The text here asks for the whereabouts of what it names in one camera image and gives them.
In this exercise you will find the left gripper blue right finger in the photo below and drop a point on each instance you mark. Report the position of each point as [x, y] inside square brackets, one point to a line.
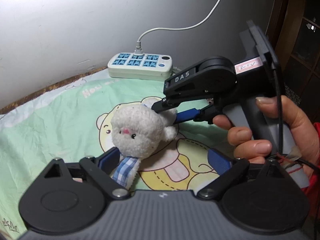
[218, 161]

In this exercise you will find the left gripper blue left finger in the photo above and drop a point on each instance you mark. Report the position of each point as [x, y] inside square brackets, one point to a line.
[109, 160]

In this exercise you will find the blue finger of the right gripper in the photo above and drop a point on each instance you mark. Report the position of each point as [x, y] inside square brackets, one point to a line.
[186, 116]
[164, 105]

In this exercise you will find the small white lamb plush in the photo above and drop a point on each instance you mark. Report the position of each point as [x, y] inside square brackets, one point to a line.
[137, 131]

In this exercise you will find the person's right hand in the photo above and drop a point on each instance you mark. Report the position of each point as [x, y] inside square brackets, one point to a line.
[253, 131]

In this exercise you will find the white power strip blue sockets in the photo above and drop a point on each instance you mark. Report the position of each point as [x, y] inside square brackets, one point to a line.
[146, 67]

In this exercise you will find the wooden shelf cabinet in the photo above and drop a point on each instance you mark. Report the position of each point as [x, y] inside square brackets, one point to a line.
[293, 31]

